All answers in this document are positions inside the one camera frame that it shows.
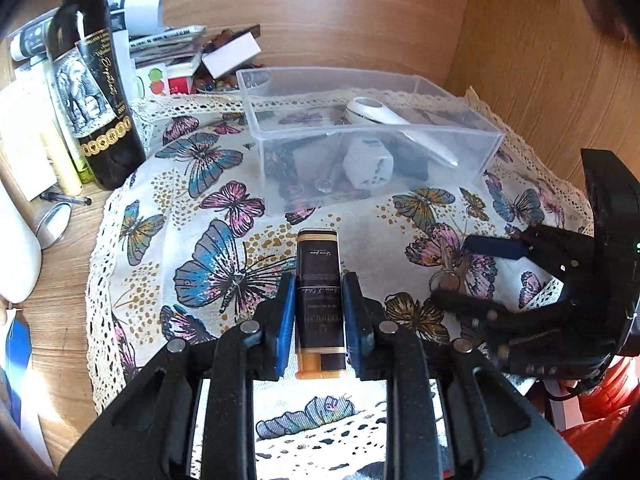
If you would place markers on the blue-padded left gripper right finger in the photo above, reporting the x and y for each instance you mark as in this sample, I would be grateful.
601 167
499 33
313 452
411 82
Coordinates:
363 342

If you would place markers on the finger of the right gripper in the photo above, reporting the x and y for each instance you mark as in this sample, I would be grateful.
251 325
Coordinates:
496 247
468 309

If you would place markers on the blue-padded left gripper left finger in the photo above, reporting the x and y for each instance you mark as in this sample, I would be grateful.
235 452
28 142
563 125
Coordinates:
276 318

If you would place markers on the black and amber lighter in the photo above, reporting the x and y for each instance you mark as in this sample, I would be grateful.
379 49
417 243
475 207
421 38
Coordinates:
319 316

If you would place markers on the white travel power adapter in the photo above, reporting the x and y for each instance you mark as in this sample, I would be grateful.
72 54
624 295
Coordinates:
368 164

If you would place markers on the butterfly print lace cloth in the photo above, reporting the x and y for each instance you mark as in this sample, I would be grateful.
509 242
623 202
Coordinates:
188 246

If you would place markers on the clear plastic storage box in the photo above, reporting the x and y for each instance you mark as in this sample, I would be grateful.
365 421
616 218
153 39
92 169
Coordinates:
296 116

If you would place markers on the small round mirror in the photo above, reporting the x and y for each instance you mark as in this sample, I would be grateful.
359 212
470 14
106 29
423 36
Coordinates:
53 224

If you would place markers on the bowl of small stones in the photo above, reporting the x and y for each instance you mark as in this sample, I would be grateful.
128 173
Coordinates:
204 83

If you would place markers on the yellow glue stick tube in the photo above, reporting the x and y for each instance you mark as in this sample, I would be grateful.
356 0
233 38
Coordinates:
63 166

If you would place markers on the black pen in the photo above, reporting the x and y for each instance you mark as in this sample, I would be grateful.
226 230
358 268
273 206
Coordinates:
55 197

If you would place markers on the white paper card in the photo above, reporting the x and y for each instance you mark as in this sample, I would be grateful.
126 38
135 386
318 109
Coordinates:
230 56

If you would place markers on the white plastic bottle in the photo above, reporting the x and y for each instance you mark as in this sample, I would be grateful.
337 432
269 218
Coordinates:
20 253

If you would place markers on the brown patterned curtain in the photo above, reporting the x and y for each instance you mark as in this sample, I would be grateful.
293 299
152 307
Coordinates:
606 18

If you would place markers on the dark wine bottle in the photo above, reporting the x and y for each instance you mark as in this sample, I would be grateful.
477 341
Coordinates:
80 49

